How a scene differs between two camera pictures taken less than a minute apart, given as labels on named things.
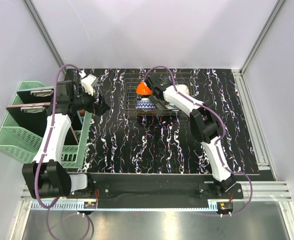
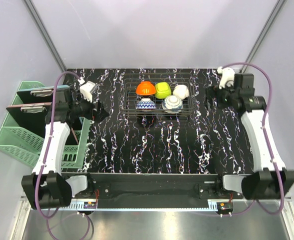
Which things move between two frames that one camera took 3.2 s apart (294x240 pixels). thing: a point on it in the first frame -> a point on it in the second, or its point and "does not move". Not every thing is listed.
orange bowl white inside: (142, 89) does not move
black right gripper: (163, 104) -> (214, 92)
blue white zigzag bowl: (145, 103) does not move
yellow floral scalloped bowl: (183, 88) does not move
